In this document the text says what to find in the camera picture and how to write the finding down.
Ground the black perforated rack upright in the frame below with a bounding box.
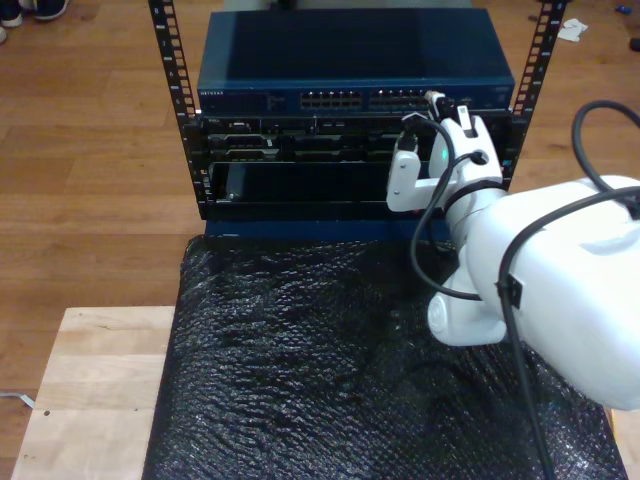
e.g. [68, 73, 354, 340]
[497, 0, 570, 194]
[147, 0, 214, 221]

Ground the crumpled white paper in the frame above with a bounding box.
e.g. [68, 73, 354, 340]
[556, 18, 590, 44]

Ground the black rack server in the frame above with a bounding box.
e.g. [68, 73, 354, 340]
[197, 112, 512, 164]

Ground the blue device with white label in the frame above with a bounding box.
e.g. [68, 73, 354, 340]
[203, 160, 459, 242]

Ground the black bubble wrap mat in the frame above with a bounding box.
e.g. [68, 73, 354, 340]
[142, 234, 629, 480]

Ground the dark blue shoe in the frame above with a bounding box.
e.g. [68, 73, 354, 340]
[33, 0, 71, 22]

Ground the grey flat strip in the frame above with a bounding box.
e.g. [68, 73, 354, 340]
[0, 392, 39, 409]

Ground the gripper black connector cable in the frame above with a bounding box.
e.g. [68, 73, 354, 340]
[449, 151, 490, 169]

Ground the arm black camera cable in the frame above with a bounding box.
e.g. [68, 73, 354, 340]
[399, 112, 640, 480]

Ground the blue network switch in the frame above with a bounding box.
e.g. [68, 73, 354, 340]
[196, 8, 516, 115]

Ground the thick black hanging cable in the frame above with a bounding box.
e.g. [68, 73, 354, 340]
[572, 99, 640, 195]

